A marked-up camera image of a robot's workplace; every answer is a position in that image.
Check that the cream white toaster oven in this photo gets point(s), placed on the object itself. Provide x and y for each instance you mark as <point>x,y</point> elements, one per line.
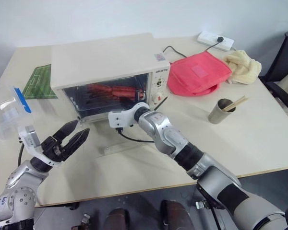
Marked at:
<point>98,62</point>

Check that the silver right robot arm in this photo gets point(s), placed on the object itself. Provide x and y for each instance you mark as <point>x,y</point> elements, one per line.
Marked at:
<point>206,172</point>

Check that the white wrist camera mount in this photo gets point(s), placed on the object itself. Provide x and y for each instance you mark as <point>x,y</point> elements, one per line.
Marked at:
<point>28,140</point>
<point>121,117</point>

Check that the black chair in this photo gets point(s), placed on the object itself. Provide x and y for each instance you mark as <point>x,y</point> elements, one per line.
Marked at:
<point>282,69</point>

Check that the thin dark stick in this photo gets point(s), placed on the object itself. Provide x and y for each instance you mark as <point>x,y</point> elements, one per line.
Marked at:
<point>162,103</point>

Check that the clear plastic box blue latch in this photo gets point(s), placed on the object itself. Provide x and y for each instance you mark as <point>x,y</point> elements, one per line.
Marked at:
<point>7,112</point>

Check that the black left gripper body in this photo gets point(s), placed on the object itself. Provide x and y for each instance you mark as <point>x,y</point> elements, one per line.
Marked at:
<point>53,149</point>

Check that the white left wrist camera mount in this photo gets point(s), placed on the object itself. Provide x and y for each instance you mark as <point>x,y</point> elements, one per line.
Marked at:
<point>28,140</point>

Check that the dark rounded shape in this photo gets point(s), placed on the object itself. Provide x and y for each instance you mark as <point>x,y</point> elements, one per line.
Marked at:
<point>116,219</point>
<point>175,215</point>

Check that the grey metal cup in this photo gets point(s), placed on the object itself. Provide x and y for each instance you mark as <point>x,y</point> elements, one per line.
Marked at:
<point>220,115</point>

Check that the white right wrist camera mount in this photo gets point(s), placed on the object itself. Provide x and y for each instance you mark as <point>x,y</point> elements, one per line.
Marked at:
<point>121,117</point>

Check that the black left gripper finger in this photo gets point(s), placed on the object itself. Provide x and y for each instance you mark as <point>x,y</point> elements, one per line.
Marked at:
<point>78,141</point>
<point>66,130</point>

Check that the white power strip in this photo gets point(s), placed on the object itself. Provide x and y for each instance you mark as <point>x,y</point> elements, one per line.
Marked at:
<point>212,39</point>

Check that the pale yellow towel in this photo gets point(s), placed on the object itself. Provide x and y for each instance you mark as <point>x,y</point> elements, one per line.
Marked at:
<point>244,67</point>

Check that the green soccer field mat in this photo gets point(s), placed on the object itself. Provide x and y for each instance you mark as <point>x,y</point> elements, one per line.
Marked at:
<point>38,82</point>

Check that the pink red fabric bag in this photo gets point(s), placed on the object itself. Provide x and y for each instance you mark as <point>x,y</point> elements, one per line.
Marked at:
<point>196,74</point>

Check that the tray of red sausages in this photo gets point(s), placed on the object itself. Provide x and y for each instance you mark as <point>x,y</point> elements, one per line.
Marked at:
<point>115,92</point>

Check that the clear acrylic table bracket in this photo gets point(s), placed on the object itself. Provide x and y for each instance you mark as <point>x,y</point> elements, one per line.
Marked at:
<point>124,148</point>

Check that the wooden stick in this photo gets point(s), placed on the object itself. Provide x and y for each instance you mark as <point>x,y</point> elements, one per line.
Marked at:
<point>237,101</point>
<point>240,103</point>

